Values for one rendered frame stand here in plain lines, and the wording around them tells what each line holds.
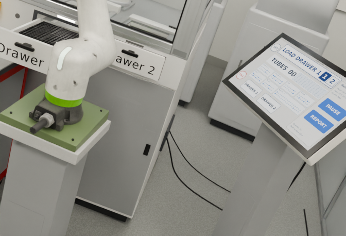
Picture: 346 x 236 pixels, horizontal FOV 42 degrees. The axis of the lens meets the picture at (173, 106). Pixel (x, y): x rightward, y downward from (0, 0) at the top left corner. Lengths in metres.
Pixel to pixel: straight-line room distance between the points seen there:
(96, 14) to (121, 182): 0.99
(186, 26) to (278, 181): 0.72
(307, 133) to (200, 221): 1.26
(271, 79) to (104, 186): 1.03
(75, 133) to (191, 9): 0.73
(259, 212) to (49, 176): 0.80
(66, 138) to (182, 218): 1.28
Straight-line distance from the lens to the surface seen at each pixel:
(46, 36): 1.86
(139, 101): 2.00
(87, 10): 1.50
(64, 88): 1.41
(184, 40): 1.88
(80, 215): 2.36
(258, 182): 1.75
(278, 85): 1.64
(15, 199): 1.66
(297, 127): 1.50
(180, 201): 2.68
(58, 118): 1.43
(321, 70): 1.63
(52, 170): 1.52
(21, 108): 1.51
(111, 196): 2.28
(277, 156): 1.67
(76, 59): 1.37
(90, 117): 1.54
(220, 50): 5.14
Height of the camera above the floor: 1.52
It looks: 24 degrees down
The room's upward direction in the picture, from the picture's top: 19 degrees clockwise
